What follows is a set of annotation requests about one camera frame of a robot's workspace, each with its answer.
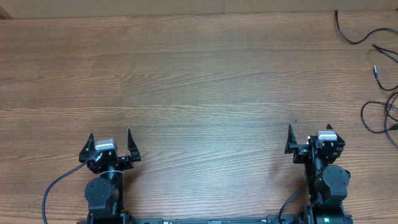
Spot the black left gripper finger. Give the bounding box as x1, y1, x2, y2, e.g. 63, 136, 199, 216
78, 133, 95, 163
127, 128, 141, 162

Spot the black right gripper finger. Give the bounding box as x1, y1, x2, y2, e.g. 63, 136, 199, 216
326, 124, 345, 149
284, 124, 298, 154

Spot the thin black cable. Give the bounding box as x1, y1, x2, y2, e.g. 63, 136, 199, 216
359, 91, 398, 134

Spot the black cable with white plug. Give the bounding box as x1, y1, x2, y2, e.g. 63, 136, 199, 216
334, 9, 398, 92

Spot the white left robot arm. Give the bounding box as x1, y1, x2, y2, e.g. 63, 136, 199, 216
79, 130, 141, 224

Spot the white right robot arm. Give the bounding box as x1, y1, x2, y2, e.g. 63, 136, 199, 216
277, 125, 353, 224

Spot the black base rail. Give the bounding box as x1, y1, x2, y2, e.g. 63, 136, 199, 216
76, 213, 354, 224

